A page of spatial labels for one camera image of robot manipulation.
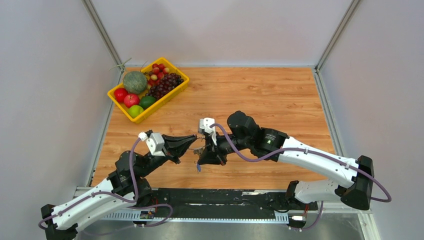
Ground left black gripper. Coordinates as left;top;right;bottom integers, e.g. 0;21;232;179
138;133;198;178

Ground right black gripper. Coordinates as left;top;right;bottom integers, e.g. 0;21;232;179
198;130;252;167

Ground silver keyring with keys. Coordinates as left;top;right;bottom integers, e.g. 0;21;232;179
188;136;206;156

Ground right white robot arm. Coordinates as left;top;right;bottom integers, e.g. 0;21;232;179
197;111;374;211

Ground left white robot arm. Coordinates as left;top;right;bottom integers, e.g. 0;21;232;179
38;130;198;240

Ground dark green avocado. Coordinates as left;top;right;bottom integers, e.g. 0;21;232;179
138;95;157;110

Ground light green apple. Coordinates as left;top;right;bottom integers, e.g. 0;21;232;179
127;104;144;119

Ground dark purple grape bunch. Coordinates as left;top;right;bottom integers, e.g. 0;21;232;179
145;73;184;100

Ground red-pink apple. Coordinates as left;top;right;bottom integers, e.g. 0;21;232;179
123;93;140;108

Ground green melon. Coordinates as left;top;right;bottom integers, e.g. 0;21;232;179
123;71;148;95

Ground red apple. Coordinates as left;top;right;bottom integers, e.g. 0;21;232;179
113;87;129;103

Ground yellow plastic tray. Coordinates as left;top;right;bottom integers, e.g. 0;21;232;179
107;57;190;124

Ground white zip tie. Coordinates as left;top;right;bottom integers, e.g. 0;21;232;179
108;57;132;72

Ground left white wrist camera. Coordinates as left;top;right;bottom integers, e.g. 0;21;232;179
138;132;165;157

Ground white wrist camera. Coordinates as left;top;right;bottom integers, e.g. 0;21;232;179
138;132;165;157
198;117;217;146

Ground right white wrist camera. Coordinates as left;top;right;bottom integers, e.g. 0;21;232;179
198;117;217;146

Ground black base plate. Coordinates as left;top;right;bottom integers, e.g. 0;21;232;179
133;188;319;221

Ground white slotted cable duct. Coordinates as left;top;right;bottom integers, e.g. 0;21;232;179
99;210;290;224

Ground right aluminium frame post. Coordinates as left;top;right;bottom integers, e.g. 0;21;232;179
315;0;362;73

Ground aluminium frame post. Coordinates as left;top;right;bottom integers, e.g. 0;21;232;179
315;0;362;73
81;0;123;65

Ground left aluminium frame post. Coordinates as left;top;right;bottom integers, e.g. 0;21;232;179
81;0;123;65

